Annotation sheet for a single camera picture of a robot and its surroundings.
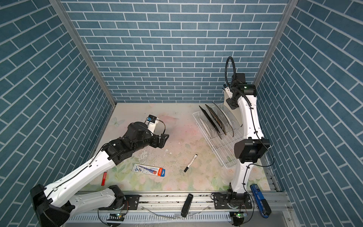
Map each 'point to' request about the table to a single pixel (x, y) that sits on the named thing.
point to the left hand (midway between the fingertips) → (162, 133)
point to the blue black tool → (264, 206)
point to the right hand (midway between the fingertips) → (236, 99)
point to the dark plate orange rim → (217, 119)
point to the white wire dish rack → (224, 149)
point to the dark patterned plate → (211, 121)
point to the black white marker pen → (190, 164)
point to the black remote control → (187, 205)
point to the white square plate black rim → (235, 112)
